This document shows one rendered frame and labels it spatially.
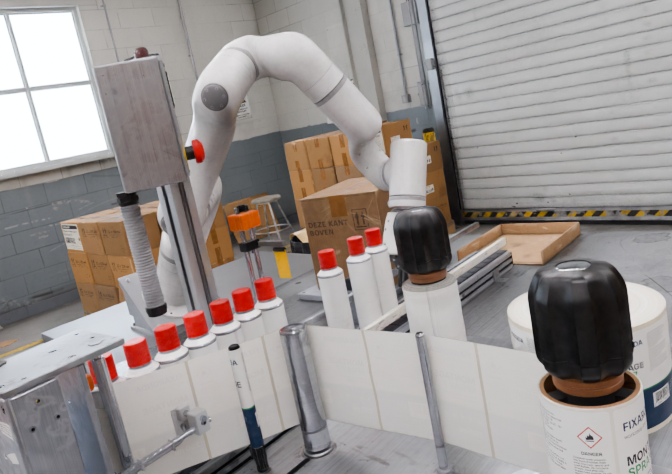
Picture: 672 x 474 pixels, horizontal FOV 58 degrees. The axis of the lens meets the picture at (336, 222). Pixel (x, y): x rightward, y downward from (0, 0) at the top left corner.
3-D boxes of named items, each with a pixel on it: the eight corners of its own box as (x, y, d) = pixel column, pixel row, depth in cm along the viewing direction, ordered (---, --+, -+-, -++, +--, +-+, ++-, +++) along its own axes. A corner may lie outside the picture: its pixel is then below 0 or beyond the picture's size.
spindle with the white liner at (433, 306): (459, 408, 91) (425, 215, 85) (409, 398, 97) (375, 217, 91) (486, 380, 97) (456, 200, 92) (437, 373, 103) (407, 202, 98)
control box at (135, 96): (124, 194, 91) (90, 66, 87) (132, 186, 107) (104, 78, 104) (192, 179, 93) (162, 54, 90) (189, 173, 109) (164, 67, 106)
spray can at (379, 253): (392, 324, 129) (374, 232, 126) (372, 322, 133) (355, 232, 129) (405, 315, 133) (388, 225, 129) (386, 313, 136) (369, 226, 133)
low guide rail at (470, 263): (194, 458, 89) (190, 446, 88) (189, 456, 89) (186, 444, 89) (506, 244, 167) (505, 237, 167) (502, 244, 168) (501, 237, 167)
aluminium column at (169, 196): (227, 416, 114) (137, 54, 102) (212, 411, 117) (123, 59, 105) (245, 404, 117) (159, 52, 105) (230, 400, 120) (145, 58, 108)
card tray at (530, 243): (543, 265, 164) (541, 251, 163) (458, 263, 181) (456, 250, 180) (580, 234, 186) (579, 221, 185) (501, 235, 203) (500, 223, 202)
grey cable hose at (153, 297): (155, 319, 98) (121, 193, 95) (143, 317, 101) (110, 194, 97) (172, 311, 101) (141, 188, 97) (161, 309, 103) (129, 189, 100)
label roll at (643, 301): (662, 366, 91) (652, 274, 88) (691, 442, 73) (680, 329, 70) (523, 370, 98) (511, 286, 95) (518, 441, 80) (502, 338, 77)
